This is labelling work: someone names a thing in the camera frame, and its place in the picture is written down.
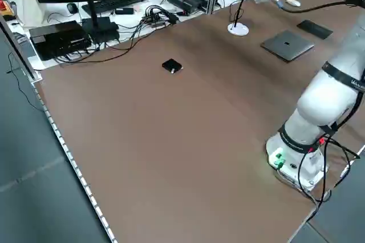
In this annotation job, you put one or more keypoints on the small black square object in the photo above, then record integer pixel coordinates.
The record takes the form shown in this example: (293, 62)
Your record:
(171, 65)

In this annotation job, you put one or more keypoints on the white computer mouse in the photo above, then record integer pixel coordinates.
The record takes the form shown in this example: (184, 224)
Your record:
(293, 2)

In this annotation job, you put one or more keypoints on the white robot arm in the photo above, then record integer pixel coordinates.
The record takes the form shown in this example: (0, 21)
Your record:
(319, 103)

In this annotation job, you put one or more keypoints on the silver closed laptop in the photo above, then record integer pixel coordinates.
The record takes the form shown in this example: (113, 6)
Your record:
(286, 44)

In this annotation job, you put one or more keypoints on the black computer mouse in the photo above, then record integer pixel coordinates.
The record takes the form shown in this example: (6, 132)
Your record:
(72, 7)

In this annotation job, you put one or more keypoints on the black mouse pad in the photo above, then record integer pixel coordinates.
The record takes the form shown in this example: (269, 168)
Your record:
(313, 29)

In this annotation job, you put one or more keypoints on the black usb hub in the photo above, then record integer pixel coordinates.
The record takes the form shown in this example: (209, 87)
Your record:
(155, 17)

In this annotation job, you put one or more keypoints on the small black flat device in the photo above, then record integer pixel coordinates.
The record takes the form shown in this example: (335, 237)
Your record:
(124, 11)

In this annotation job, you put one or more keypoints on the black keyboard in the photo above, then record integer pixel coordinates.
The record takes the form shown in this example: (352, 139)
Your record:
(119, 2)

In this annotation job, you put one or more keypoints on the black box device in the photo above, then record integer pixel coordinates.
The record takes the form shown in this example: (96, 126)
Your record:
(57, 37)

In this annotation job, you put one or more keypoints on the white side table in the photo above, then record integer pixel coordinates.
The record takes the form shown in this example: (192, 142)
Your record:
(28, 12)

